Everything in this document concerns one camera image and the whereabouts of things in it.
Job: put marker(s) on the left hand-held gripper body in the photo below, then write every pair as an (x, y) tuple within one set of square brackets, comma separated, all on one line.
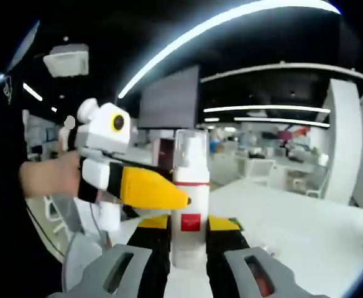
[(107, 130)]

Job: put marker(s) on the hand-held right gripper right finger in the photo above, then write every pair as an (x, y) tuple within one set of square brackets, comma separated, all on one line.
[(222, 257)]

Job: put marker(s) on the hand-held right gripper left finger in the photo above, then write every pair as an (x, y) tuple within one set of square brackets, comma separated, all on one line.
[(156, 248)]

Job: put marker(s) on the green and dark skincare sachet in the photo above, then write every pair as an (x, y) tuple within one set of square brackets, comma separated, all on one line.
[(235, 221)]

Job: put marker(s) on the person's left hand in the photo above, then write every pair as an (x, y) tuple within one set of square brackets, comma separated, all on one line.
[(63, 175)]

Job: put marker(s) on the open laptop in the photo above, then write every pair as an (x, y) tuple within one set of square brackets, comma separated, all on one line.
[(166, 153)]

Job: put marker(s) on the grey mesh office chair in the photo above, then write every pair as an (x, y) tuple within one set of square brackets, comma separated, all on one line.
[(82, 257)]

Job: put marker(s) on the ceiling air conditioner unit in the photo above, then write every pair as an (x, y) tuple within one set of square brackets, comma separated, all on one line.
[(66, 62)]

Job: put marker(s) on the white office chair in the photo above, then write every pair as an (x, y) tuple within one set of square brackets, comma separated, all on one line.
[(259, 170)]

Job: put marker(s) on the long ceiling light strip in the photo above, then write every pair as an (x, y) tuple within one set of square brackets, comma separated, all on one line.
[(293, 4)]

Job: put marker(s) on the large dark wall screen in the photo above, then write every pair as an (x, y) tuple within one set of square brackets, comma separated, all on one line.
[(169, 99)]

